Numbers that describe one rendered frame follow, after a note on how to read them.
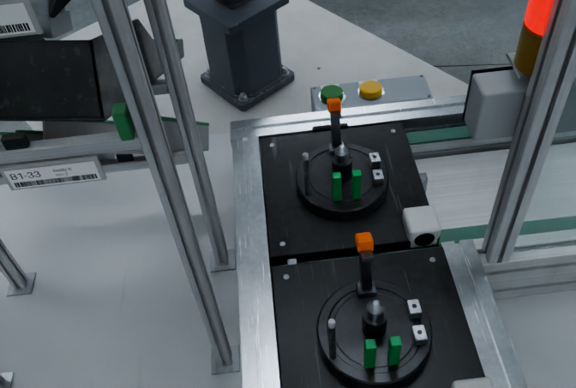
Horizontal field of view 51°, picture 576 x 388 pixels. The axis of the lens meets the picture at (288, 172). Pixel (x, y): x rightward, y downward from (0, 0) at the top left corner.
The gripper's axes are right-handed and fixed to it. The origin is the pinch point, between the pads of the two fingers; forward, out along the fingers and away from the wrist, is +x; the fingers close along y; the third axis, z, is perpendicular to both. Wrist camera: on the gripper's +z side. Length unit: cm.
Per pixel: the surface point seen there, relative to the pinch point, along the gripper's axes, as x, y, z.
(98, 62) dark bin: 23.1, 22.2, 22.5
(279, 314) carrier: 41, 35, -11
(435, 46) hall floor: -93, 75, -178
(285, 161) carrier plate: 16.4, 32.8, -22.4
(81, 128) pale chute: 19.3, 8.6, -1.8
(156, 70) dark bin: 16.2, 21.8, 8.0
